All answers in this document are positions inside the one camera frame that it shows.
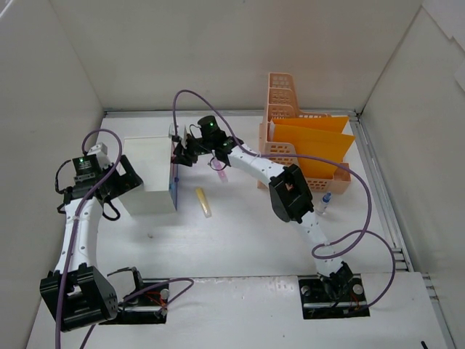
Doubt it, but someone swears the pink desk organizer rack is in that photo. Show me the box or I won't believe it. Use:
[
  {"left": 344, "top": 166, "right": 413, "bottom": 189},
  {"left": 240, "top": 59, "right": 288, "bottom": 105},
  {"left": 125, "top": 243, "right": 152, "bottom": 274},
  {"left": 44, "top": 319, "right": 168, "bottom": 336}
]
[{"left": 259, "top": 73, "right": 355, "bottom": 194}]

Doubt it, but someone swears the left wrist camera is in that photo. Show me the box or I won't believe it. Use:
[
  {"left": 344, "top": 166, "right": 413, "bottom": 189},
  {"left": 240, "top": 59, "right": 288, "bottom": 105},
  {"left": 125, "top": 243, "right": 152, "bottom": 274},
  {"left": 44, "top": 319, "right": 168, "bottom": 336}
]
[{"left": 87, "top": 143, "right": 111, "bottom": 169}]

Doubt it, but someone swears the small clear dropper bottle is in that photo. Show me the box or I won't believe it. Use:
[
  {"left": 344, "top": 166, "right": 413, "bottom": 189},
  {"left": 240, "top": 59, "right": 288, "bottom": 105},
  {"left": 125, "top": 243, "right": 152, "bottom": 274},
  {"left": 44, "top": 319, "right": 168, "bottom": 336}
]
[{"left": 315, "top": 192, "right": 332, "bottom": 215}]

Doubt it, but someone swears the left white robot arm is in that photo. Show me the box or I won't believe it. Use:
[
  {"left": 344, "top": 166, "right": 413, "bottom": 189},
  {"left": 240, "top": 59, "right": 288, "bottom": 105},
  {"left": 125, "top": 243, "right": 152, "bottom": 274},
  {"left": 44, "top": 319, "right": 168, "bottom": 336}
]
[{"left": 39, "top": 153, "right": 143, "bottom": 332}]

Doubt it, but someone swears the purple highlighter pen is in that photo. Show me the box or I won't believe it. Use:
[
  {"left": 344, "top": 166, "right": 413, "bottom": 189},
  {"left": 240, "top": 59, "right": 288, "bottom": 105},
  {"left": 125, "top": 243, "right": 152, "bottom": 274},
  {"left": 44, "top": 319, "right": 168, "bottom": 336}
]
[{"left": 210, "top": 157, "right": 228, "bottom": 183}]

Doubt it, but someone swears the purple drawer with knob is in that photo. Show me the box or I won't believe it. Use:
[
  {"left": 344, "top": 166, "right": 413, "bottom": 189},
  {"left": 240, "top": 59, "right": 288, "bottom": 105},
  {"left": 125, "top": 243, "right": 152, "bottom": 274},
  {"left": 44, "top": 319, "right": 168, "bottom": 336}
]
[{"left": 169, "top": 177, "right": 179, "bottom": 210}]

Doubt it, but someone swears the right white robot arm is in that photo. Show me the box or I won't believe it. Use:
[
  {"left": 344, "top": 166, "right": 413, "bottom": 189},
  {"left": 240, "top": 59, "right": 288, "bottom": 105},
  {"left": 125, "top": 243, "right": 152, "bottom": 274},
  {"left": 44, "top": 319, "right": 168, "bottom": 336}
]
[{"left": 169, "top": 116, "right": 353, "bottom": 300}]

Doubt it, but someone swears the yellow highlighter pen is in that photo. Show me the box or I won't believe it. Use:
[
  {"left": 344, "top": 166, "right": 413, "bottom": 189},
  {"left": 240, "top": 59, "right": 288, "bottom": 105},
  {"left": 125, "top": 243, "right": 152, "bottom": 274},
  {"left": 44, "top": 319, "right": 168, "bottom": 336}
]
[{"left": 195, "top": 188, "right": 211, "bottom": 218}]

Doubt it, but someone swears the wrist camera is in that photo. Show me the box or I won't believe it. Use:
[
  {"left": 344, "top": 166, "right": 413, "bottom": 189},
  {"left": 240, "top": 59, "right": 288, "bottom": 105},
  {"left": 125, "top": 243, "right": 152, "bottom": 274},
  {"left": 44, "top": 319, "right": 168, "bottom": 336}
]
[
  {"left": 87, "top": 143, "right": 111, "bottom": 169},
  {"left": 169, "top": 123, "right": 188, "bottom": 148}
]

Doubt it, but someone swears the orange folder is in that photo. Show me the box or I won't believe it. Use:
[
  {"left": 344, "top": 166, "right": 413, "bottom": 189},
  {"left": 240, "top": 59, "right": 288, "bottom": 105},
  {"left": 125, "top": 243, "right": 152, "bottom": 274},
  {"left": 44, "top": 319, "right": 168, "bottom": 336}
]
[{"left": 270, "top": 116, "right": 355, "bottom": 163}]

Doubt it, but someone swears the white mini drawer cabinet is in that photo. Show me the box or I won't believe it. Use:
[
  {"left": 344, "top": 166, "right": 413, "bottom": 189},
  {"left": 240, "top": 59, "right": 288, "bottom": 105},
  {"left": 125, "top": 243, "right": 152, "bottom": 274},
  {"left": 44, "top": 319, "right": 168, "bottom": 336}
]
[{"left": 119, "top": 136, "right": 176, "bottom": 216}]

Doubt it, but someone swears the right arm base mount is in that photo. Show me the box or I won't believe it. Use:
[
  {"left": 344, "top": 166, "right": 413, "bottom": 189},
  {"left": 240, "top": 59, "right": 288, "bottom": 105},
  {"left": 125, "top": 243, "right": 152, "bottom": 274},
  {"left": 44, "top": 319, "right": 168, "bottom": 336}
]
[{"left": 298, "top": 274, "right": 370, "bottom": 320}]

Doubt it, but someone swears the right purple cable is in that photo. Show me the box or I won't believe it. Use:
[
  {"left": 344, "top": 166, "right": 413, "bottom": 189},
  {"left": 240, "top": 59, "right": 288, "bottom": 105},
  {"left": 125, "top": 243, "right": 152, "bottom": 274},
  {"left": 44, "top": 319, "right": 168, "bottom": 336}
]
[{"left": 172, "top": 89, "right": 396, "bottom": 310}]

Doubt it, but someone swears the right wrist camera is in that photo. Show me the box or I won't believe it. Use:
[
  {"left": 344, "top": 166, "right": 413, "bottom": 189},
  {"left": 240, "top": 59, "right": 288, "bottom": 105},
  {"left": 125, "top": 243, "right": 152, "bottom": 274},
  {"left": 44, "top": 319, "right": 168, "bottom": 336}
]
[{"left": 169, "top": 123, "right": 188, "bottom": 148}]

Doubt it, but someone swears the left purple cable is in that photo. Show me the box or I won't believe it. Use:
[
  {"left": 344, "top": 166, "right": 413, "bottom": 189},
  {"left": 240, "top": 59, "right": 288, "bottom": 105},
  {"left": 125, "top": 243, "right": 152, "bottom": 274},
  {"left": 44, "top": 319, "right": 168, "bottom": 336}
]
[{"left": 54, "top": 129, "right": 195, "bottom": 348}]

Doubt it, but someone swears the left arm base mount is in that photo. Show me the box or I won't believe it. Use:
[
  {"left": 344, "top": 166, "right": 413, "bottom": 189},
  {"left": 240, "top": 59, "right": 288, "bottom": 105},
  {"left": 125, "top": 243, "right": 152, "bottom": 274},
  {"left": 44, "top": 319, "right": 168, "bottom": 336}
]
[{"left": 117, "top": 284, "right": 170, "bottom": 325}]

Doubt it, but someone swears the purple cable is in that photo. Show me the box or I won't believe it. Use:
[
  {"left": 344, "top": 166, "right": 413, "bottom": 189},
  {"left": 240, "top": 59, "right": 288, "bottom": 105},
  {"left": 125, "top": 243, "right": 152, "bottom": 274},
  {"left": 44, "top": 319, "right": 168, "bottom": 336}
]
[
  {"left": 54, "top": 129, "right": 195, "bottom": 348},
  {"left": 172, "top": 89, "right": 396, "bottom": 310}
]

